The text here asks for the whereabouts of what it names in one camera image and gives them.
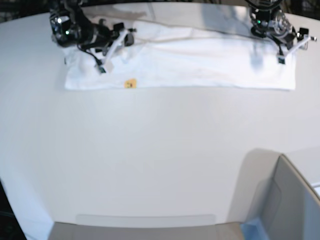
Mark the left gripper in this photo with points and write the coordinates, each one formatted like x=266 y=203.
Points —
x=291 y=41

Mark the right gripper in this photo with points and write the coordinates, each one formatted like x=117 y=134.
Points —
x=100 y=38

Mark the white printed t-shirt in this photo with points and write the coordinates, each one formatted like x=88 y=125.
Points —
x=183 y=56

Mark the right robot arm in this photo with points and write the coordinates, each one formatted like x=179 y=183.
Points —
x=71 y=27

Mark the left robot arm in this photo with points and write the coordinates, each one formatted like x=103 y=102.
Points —
x=269 y=21

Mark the grey cardboard box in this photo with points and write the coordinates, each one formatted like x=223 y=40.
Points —
x=284 y=207

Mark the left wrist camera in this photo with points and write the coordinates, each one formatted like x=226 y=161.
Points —
x=281 y=59

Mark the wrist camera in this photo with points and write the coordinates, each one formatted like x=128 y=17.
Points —
x=281 y=59
x=102 y=68

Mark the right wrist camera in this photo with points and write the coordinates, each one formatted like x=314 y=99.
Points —
x=102 y=68

